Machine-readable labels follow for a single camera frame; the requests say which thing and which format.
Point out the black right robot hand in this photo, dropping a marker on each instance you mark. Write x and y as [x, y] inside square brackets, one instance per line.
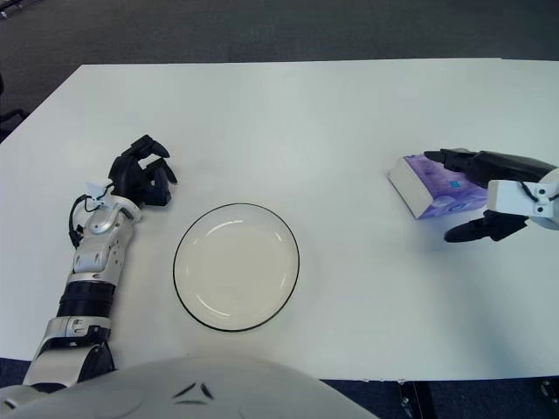
[502, 168]

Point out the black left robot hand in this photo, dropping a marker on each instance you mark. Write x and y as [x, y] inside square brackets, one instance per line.
[126, 170]

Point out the purple tissue paper pack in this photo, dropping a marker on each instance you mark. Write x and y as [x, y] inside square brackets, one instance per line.
[436, 192]

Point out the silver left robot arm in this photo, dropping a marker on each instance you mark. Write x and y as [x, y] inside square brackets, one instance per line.
[94, 257]

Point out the white plate with black rim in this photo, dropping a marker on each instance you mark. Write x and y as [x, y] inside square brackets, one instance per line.
[236, 266]

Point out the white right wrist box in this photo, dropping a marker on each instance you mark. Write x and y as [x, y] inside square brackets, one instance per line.
[506, 198]

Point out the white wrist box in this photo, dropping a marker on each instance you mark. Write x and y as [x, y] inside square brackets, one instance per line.
[506, 198]
[94, 188]

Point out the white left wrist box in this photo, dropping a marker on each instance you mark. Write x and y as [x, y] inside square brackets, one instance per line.
[94, 188]

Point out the black office chair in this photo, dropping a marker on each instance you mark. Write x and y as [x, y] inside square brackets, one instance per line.
[8, 115]

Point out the grey robot torso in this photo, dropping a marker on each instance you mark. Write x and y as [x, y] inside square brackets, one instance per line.
[196, 388]

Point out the black table frame leg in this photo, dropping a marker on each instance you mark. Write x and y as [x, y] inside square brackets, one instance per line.
[417, 399]

